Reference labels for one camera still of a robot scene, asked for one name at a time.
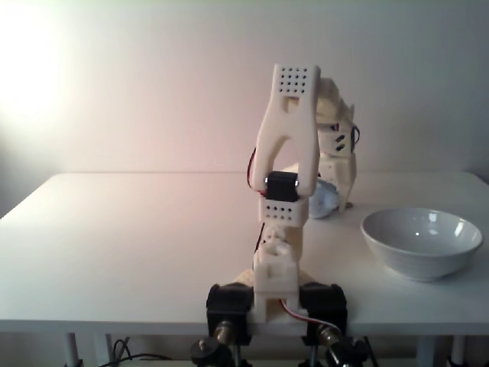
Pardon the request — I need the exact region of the white red base cable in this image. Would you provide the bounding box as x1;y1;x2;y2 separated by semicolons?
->
279;298;342;330

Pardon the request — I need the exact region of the black floor cable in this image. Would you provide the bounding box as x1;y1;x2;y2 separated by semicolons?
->
108;336;171;364

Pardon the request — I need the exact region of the red white black servo cable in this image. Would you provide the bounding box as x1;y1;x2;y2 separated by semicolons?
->
246;146;269;256

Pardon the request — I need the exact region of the skyblue plush doll with keyring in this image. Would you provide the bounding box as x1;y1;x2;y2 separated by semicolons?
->
307;180;342;220

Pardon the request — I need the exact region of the white table leg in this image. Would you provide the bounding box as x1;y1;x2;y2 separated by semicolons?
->
63;332;84;367
415;335;437;367

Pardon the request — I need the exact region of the white ceramic bowl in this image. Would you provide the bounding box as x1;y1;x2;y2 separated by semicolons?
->
360;206;484;284

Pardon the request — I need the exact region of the black table clamp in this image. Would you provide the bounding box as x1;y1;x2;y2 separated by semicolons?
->
205;281;256;347
299;281;349;347

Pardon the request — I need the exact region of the black tripod knob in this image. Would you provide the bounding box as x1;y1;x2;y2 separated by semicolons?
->
189;337;218;362

